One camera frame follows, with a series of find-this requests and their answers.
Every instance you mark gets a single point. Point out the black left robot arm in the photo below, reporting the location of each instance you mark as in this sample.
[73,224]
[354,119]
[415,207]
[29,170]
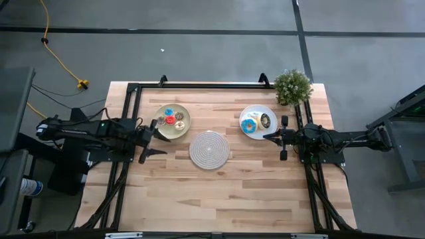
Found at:
[83,131]

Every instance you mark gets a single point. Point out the small blue-iced donut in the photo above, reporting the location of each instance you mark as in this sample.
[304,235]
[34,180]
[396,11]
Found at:
[166,111]

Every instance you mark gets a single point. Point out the small chocolate-iced donut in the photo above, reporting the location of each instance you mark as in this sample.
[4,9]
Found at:
[177,116]
[159,121]

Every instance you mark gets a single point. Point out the black aluminium frame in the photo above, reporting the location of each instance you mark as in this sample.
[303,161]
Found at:
[199,86]

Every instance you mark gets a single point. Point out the small white sprinkled donut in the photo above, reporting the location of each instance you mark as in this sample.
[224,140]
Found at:
[177,125]

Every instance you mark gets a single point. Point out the white and blue bottle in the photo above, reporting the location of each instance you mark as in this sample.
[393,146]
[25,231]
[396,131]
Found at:
[31,187]

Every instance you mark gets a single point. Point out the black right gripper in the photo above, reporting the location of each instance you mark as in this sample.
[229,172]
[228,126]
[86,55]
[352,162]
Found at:
[289,136]

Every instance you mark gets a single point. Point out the white round plate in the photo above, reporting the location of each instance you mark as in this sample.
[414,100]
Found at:
[265,109]

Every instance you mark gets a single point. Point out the large blue-iced donut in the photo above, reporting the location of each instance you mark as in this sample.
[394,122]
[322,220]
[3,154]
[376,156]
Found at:
[245,126]

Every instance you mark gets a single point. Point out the dark metal cart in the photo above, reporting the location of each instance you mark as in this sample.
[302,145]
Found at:
[401,149]

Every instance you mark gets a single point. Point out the round woven placemat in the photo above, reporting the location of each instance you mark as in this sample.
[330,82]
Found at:
[209,150]

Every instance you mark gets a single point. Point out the beige round plate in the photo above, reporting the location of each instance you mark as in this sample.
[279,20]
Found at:
[177,133]

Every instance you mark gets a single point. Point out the small red-iced donut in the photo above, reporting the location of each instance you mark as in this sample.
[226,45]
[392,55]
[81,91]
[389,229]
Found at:
[168,120]

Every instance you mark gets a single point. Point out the silver metal bracket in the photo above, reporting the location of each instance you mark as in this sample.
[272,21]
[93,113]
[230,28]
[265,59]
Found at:
[308,236]
[123,235]

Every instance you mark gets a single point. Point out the large chocolate-iced donut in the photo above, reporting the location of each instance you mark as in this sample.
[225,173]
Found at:
[267,121]

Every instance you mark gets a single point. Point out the large white-iced donut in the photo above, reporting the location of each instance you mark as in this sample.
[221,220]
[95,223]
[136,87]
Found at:
[252,115]

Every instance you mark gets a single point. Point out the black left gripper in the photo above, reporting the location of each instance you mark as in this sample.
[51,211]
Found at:
[144,137]

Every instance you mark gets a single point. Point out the grey desk panel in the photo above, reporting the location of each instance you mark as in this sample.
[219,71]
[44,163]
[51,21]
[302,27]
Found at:
[13,186]
[15,106]

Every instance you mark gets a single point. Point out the green potted plant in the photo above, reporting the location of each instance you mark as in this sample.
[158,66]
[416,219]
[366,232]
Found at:
[292,88]

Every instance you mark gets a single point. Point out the black equipment stand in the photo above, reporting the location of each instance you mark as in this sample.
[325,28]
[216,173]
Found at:
[66,176]

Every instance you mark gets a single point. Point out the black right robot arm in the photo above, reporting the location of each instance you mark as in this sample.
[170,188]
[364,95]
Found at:
[352,137]

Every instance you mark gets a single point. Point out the black caster wheel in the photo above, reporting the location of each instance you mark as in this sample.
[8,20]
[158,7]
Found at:
[29,226]

